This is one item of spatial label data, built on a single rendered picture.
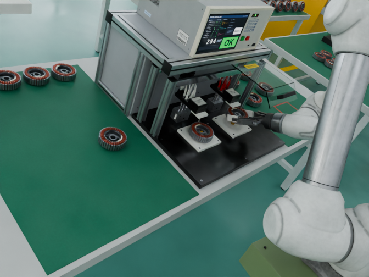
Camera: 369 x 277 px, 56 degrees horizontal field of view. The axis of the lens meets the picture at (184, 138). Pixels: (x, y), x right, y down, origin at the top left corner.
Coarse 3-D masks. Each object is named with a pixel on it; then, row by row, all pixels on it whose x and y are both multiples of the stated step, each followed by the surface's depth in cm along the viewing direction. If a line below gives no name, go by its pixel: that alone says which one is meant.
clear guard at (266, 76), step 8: (232, 64) 157; (240, 64) 160; (248, 64) 162; (264, 64) 168; (248, 72) 156; (256, 72) 159; (264, 72) 162; (272, 72) 165; (256, 80) 152; (264, 80) 155; (272, 80) 157; (280, 80) 160; (288, 80) 163; (264, 88) 148; (272, 88) 151; (280, 88) 155; (288, 88) 160; (272, 96) 151; (296, 96) 164; (272, 104) 150; (280, 104) 154
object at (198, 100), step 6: (180, 96) 155; (198, 96) 155; (186, 102) 153; (192, 102) 151; (198, 102) 151; (204, 102) 153; (180, 108) 159; (186, 108) 162; (192, 108) 151; (198, 108) 150; (204, 108) 153; (198, 114) 152; (204, 114) 153
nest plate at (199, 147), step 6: (186, 126) 159; (180, 132) 155; (186, 132) 156; (186, 138) 153; (192, 138) 154; (216, 138) 159; (192, 144) 151; (198, 144) 152; (204, 144) 153; (210, 144) 155; (216, 144) 157; (198, 150) 149
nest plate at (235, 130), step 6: (222, 114) 177; (216, 120) 171; (222, 120) 172; (222, 126) 168; (228, 126) 170; (234, 126) 172; (240, 126) 173; (246, 126) 175; (228, 132) 167; (234, 132) 168; (240, 132) 169; (246, 132) 173
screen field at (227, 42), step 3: (225, 39) 144; (228, 39) 146; (231, 39) 147; (234, 39) 149; (237, 39) 150; (222, 42) 144; (225, 42) 146; (228, 42) 147; (231, 42) 149; (234, 42) 150; (222, 45) 146; (225, 45) 147; (228, 45) 149; (231, 45) 150; (234, 45) 152; (219, 48) 146
